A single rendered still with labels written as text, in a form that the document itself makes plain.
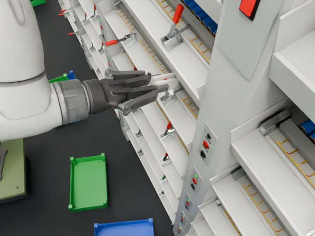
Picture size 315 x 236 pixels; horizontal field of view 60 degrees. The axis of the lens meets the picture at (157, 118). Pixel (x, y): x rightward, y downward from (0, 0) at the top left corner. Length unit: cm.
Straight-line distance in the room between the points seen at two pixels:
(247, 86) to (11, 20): 36
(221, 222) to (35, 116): 56
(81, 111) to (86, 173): 115
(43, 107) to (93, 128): 132
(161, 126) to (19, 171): 88
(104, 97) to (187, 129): 24
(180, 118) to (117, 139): 109
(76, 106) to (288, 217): 42
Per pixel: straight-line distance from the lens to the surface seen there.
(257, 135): 48
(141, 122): 119
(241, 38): 35
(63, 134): 188
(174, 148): 90
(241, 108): 41
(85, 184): 169
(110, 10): 105
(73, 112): 57
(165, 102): 74
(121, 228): 158
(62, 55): 236
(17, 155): 163
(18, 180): 157
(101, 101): 59
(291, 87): 33
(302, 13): 30
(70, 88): 57
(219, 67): 42
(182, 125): 71
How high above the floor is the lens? 154
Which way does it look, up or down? 56 degrees down
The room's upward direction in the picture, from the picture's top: straight up
